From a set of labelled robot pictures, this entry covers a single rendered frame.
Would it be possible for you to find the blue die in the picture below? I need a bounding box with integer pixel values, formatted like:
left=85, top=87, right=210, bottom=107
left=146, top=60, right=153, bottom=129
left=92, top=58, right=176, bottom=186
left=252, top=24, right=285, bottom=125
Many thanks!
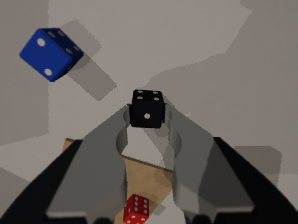
left=19, top=28, right=84, bottom=82

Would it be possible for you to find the red die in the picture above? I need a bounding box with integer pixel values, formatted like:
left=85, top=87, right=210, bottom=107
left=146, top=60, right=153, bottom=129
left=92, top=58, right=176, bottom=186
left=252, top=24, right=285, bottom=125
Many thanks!
left=123, top=194, right=149, bottom=224

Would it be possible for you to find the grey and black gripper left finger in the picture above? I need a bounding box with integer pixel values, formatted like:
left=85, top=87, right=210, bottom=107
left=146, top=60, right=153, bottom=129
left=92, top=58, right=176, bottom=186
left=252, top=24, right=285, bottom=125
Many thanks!
left=0, top=103, right=132, bottom=224

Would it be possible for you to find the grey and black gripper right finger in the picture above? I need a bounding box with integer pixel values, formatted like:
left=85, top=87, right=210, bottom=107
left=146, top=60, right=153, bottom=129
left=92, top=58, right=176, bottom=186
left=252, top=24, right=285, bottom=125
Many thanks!
left=162, top=103, right=298, bottom=224

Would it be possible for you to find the tan flat mat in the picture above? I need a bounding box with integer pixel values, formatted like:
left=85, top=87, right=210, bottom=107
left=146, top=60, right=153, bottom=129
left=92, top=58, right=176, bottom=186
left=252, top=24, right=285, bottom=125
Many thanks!
left=114, top=155, right=173, bottom=224

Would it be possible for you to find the black die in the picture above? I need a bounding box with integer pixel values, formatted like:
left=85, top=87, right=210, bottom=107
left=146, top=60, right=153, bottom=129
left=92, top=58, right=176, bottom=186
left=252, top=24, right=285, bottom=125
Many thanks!
left=131, top=89, right=164, bottom=129

